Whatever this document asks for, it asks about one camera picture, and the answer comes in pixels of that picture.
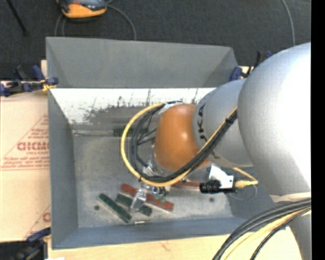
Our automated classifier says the dark green flat block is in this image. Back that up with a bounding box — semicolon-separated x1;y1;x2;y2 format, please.
98;193;133;223
115;193;153;217

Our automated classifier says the black cylinder on white bracket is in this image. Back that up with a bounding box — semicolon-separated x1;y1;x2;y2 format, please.
199;164;237;194

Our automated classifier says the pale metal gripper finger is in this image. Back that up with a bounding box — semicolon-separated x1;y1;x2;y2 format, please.
135;190;148;213
129;189;142;213

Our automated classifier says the red-brown flat block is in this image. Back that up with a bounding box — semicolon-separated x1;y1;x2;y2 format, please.
120;183;175;213
173;180;206;189

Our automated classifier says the grey metal bin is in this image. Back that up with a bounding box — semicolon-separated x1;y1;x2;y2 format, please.
45;36;277;250

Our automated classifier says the brown cardboard board red print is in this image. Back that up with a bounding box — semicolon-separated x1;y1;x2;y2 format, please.
0;80;52;243

